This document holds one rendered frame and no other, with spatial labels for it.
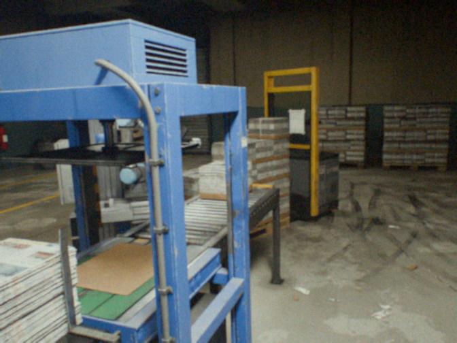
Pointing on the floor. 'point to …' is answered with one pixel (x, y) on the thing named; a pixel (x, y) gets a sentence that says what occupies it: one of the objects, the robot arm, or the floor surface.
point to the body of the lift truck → (325, 162)
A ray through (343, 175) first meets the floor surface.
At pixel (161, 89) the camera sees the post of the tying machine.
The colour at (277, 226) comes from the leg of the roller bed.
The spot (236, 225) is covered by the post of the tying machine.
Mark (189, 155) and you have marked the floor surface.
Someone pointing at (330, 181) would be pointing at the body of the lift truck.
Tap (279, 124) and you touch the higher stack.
